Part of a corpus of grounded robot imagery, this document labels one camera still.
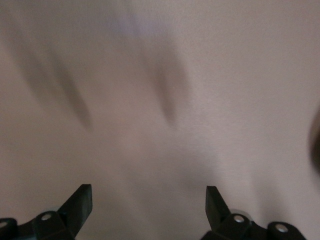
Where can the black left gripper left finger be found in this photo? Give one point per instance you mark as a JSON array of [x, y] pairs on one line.
[[76, 211]]

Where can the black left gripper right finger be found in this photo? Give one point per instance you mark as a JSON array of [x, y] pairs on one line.
[[217, 212]]

